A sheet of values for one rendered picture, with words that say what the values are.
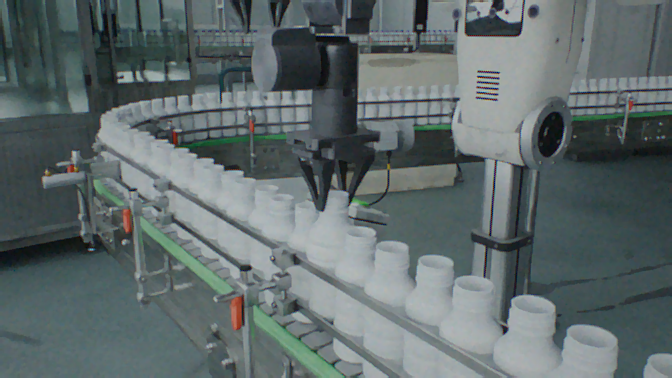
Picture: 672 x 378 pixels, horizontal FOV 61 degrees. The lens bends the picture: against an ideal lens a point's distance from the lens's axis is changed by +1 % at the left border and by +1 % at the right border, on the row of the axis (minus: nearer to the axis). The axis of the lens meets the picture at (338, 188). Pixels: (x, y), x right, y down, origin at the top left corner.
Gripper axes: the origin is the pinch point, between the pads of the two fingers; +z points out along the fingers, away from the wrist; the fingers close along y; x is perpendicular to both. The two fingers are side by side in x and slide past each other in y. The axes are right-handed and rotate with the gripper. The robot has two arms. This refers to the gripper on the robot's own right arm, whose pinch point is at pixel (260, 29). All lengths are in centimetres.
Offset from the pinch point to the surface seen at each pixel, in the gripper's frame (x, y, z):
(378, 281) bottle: 56, 18, 27
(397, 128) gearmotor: -65, -97, 39
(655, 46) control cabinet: -203, -601, 21
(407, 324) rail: 62, 19, 29
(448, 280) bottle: 64, 15, 24
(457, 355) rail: 69, 19, 29
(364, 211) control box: 32.5, 0.3, 28.2
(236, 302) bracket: 40, 27, 33
